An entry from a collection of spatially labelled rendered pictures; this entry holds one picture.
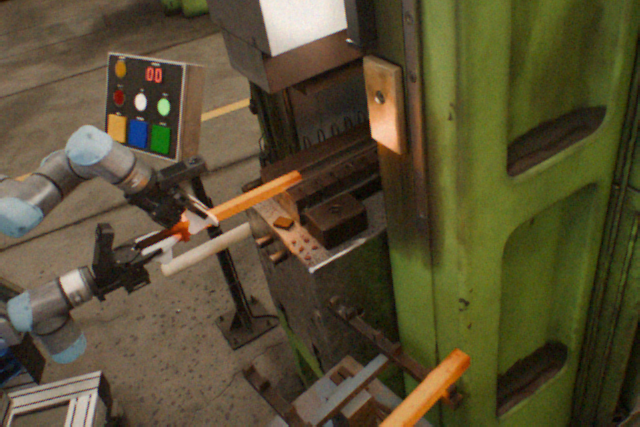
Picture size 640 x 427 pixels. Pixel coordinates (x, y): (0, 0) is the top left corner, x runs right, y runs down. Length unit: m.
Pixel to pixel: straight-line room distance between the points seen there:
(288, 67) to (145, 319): 1.70
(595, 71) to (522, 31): 0.23
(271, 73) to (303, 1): 0.16
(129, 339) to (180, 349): 0.25
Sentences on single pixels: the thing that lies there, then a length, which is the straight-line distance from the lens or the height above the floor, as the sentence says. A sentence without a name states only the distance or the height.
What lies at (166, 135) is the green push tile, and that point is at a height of 1.03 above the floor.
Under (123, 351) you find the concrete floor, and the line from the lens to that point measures 2.54.
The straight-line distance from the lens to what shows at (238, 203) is 1.30.
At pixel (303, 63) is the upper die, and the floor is 1.31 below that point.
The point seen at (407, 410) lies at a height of 0.95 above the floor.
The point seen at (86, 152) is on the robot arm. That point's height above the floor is 1.28.
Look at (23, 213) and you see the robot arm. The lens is 1.12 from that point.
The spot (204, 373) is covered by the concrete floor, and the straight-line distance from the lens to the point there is 2.32.
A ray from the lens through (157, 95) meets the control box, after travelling 1.69.
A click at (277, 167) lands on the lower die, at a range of 1.45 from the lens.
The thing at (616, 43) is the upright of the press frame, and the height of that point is 1.30.
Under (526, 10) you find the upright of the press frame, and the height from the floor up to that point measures 1.41.
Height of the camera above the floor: 1.76
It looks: 36 degrees down
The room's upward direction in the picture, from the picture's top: 11 degrees counter-clockwise
